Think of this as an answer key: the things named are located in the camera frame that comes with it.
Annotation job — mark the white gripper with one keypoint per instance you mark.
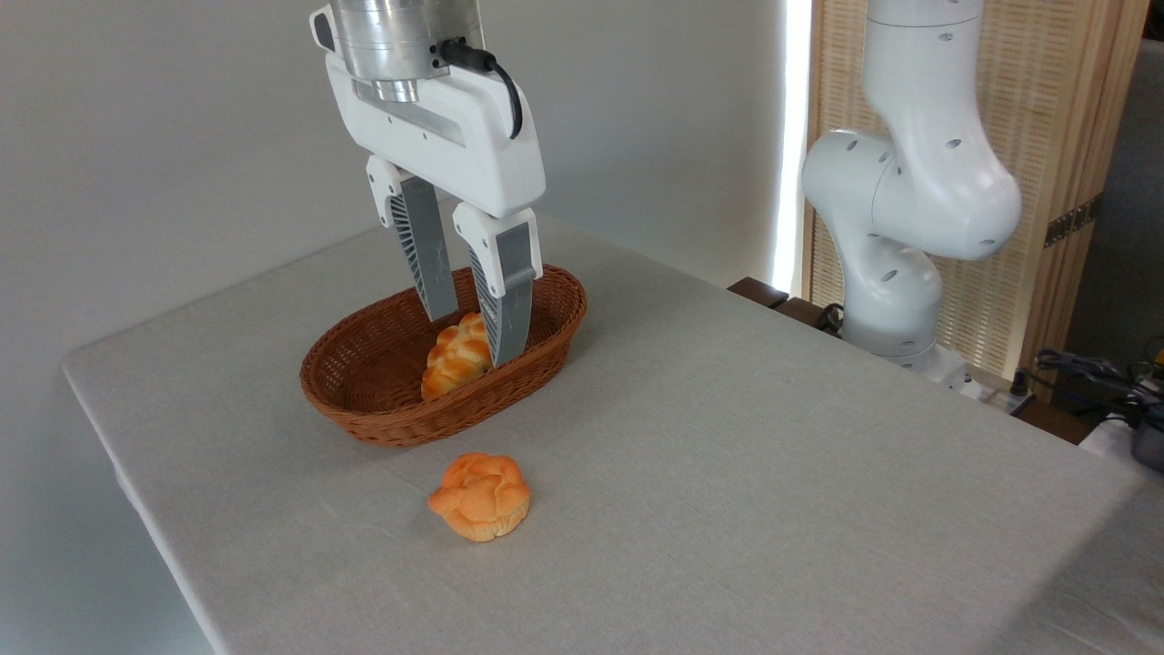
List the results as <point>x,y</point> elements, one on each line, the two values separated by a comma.
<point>455,136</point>

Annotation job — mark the long braided bread loaf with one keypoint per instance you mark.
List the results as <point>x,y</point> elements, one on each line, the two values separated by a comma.
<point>455,359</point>

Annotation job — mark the round knotted bread roll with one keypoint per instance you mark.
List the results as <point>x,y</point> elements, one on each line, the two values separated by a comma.
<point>480,498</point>

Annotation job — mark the brown wicker oval basket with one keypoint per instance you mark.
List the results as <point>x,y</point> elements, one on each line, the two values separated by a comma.
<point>364,382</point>

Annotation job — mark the dark wooden furniture edge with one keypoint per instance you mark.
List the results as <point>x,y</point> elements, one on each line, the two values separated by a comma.
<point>759,291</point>

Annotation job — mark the grey tablecloth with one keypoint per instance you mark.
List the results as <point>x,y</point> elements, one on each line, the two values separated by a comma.
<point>727,500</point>

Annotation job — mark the dark metal screen hinge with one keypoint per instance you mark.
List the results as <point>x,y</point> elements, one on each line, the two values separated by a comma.
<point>1073,221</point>

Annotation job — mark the wooden slatted folding screen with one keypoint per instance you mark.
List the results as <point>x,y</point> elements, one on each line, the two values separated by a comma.
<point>1055,91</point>

